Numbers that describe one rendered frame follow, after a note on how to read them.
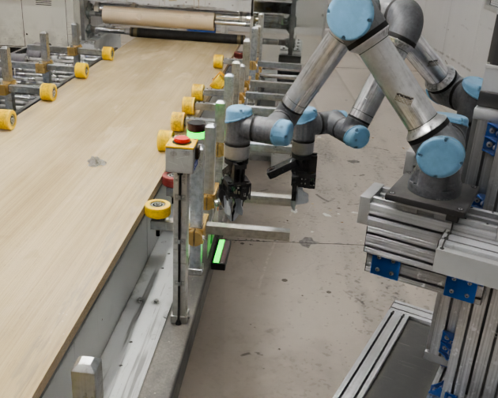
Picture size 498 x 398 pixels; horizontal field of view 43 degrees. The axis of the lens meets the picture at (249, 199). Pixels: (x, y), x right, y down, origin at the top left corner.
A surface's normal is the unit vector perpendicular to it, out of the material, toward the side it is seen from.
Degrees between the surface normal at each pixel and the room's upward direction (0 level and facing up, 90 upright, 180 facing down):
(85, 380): 90
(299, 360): 0
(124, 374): 0
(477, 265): 90
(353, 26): 84
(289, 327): 0
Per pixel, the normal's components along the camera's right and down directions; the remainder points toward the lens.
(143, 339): 0.05, -0.91
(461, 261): -0.48, 0.33
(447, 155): -0.24, 0.47
